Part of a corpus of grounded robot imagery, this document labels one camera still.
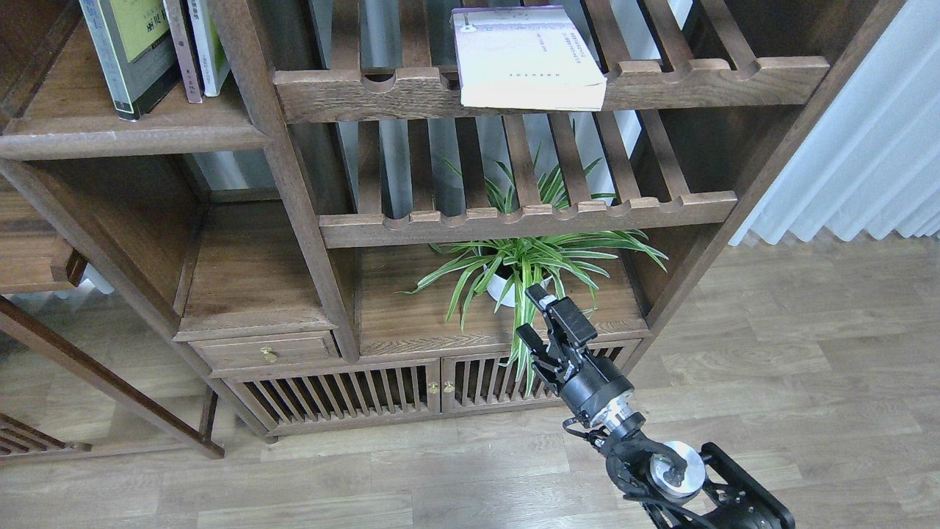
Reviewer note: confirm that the black yellow-green cover book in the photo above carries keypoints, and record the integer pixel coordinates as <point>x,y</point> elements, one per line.
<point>134,46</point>

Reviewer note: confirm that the white green upright book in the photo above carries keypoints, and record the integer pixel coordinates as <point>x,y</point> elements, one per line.
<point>213,63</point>

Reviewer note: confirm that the white plant pot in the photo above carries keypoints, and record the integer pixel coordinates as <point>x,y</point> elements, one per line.
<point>503,285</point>

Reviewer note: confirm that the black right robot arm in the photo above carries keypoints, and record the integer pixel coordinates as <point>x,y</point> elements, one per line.
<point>678,486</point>

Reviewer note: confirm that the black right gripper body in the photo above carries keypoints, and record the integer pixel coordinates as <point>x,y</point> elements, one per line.
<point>592,387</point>

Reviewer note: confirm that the white lavender cover book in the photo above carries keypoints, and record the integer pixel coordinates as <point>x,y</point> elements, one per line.
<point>525,58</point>

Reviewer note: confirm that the brown wooden bookshelf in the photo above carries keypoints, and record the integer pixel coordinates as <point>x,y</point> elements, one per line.
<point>292,210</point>

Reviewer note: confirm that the brass drawer knob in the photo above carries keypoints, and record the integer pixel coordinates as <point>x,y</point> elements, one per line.
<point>269,355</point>

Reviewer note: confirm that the brown spine upright book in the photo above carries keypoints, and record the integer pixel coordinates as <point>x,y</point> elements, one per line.
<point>180,28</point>

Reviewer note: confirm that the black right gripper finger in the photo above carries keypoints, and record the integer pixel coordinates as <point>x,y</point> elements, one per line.
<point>544,360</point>
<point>566,323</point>

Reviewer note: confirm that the white pleated curtain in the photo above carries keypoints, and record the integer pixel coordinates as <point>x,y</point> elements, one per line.
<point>870,166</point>

